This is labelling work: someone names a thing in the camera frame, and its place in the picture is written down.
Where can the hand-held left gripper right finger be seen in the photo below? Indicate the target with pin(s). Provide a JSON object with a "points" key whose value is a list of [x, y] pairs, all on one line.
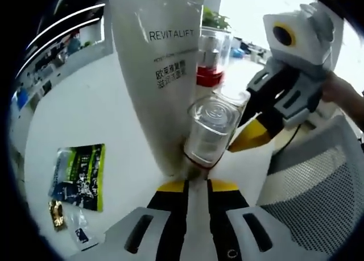
{"points": [[224, 229]]}

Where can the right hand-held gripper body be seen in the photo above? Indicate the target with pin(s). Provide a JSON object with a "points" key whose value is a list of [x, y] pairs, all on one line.
{"points": [[307, 53]]}

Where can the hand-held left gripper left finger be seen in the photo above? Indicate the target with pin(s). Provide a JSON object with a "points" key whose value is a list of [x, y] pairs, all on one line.
{"points": [[170, 229]]}

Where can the small white skincare bottle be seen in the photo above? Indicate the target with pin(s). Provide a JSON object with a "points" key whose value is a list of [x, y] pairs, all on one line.
{"points": [[207, 141]]}

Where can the red collar skincare pump bottle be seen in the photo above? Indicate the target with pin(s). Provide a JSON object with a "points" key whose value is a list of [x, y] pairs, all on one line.
{"points": [[211, 70]]}

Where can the small clear sachet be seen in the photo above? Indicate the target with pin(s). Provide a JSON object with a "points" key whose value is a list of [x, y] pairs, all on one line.
{"points": [[82, 229]]}

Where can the beige skincare tube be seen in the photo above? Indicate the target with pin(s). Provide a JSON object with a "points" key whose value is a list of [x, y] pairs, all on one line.
{"points": [[159, 101]]}

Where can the person's right hand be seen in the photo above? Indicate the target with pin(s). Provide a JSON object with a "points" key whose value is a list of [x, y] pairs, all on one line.
{"points": [[338, 89]]}

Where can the grey mesh office chair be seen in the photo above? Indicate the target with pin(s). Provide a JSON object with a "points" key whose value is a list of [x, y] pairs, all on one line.
{"points": [[312, 192]]}

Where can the green potted plant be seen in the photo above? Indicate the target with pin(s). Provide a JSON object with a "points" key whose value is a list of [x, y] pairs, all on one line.
{"points": [[216, 18]]}

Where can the green black packet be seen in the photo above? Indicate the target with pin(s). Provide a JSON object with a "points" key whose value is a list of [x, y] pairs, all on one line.
{"points": [[82, 175]]}

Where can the gold foil packet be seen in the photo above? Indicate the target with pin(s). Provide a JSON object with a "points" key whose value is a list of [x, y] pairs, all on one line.
{"points": [[57, 215]]}

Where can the silver blue packet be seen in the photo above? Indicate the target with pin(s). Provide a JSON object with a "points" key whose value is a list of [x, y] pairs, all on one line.
{"points": [[58, 170]]}

